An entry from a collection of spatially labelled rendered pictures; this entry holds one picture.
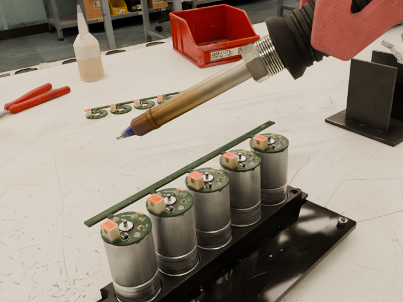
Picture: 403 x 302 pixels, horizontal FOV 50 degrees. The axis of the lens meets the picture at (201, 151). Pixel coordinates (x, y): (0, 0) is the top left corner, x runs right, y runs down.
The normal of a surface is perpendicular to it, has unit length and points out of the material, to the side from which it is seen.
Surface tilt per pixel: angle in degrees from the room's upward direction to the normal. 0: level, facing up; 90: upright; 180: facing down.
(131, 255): 90
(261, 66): 89
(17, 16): 90
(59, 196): 0
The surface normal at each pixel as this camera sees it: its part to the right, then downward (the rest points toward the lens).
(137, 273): 0.36, 0.43
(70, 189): -0.07, -0.87
